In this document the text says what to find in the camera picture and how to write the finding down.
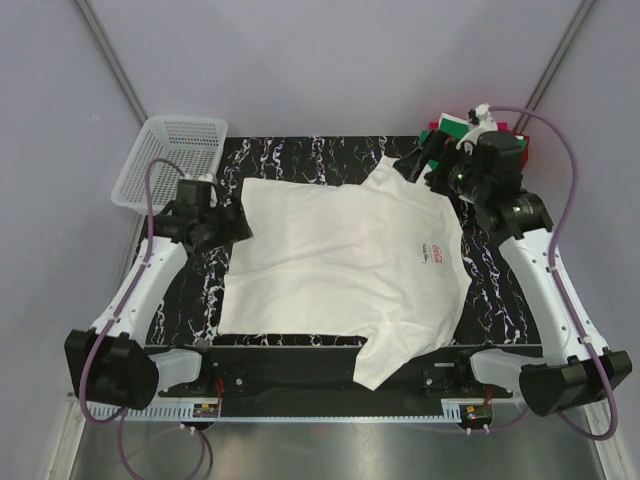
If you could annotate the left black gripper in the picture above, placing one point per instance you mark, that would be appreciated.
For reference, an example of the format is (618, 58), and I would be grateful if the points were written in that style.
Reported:
(233, 230)

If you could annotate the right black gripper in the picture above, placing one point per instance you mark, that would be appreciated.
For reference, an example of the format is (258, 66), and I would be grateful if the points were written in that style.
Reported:
(411, 165)

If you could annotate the white t shirt red print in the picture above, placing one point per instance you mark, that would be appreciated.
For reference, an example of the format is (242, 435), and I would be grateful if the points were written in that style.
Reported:
(380, 260)

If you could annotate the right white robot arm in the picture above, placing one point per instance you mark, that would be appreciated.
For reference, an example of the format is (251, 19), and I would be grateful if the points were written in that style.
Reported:
(577, 367)

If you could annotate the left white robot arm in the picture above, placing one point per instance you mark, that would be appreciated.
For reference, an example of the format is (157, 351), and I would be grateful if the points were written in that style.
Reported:
(107, 363)

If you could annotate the green folded t shirt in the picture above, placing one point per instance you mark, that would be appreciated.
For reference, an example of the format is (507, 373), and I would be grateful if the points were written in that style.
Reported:
(456, 128)

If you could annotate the white plastic mesh basket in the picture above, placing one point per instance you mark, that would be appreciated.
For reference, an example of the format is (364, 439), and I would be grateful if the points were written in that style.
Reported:
(190, 145)

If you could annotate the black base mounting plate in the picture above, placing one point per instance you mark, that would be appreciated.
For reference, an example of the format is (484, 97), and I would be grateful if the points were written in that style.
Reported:
(262, 376)

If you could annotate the black marble pattern mat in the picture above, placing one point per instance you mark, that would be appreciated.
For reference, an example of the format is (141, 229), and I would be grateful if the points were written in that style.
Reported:
(495, 309)

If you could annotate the white slotted cable duct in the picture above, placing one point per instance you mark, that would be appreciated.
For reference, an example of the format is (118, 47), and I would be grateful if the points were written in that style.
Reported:
(230, 411)

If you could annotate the right aluminium corner post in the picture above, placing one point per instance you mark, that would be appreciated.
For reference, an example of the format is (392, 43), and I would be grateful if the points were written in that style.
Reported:
(568, 40)

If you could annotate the aluminium corner post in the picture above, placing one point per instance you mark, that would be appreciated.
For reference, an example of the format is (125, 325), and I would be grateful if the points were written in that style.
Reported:
(568, 40)
(104, 45)

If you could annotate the left aluminium corner post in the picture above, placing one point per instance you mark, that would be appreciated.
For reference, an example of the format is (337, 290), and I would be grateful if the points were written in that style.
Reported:
(104, 45)

